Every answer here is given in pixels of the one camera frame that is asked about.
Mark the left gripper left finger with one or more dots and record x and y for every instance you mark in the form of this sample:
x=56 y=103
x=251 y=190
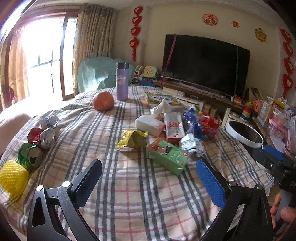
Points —
x=44 y=222

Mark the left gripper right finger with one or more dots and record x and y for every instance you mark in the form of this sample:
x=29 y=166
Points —
x=244 y=212

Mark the white red milk carton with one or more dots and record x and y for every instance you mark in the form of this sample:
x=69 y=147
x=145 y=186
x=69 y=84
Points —
x=174 y=127

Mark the white plastic bag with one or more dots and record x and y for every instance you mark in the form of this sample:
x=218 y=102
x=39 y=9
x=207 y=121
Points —
x=158 y=111

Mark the white rimmed trash bin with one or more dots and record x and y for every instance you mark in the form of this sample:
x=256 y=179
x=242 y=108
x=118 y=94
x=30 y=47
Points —
x=244 y=134

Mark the right hand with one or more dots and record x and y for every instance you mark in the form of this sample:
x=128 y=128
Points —
x=286 y=213

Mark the clear pink storage box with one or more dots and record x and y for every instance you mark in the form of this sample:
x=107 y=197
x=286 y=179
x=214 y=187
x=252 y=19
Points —
x=281 y=123

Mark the crushed green can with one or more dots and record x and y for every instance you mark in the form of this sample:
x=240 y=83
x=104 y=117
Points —
x=30 y=156

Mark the yellow foam fruit net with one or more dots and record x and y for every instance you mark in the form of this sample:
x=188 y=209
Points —
x=14 y=178

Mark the crushed red can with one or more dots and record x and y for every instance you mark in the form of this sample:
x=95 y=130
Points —
x=44 y=139

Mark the crumpled paper ball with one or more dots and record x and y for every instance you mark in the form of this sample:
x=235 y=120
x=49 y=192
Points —
x=50 y=121

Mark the plaid checked tablecloth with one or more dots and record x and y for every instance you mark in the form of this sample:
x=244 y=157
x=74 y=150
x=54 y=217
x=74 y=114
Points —
x=135 y=197

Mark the red snack bag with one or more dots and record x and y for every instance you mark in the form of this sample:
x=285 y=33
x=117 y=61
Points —
x=209 y=125

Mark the white tv cabinet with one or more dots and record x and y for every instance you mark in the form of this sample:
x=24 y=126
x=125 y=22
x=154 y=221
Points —
x=195 y=95

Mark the yellow green snack wrapper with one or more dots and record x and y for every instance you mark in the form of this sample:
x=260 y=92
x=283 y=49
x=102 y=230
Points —
x=133 y=139

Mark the silver crumpled wrapper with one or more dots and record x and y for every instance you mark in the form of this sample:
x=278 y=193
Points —
x=192 y=145

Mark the orange round fruit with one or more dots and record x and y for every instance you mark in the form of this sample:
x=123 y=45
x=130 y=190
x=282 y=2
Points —
x=103 y=101

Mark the blue plastic bag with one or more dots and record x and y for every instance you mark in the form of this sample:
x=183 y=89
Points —
x=192 y=124

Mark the green drink carton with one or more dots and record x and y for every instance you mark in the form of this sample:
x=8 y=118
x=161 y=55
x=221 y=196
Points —
x=168 y=155

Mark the white foam block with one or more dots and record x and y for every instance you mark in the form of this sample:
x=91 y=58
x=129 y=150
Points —
x=147 y=123

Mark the black flat television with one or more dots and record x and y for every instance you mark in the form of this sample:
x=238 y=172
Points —
x=206 y=63

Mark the teal covered chair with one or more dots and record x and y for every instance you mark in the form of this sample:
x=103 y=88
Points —
x=99 y=73

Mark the children's picture book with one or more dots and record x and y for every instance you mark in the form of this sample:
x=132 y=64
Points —
x=154 y=100

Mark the purple thermos bottle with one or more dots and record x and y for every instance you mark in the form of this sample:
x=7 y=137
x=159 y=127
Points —
x=122 y=78

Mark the toy phone set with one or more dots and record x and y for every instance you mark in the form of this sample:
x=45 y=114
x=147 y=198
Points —
x=146 y=75

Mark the beige curtain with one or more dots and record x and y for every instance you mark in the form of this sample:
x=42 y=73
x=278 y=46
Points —
x=93 y=35

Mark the rainbow stacking ring toy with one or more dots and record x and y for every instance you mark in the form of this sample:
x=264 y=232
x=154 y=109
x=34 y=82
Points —
x=246 y=115

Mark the right red wall hanging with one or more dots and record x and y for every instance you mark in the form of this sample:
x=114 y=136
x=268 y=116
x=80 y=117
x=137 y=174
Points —
x=289 y=68

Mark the red heart wall hanging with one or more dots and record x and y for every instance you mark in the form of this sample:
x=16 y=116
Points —
x=135 y=31

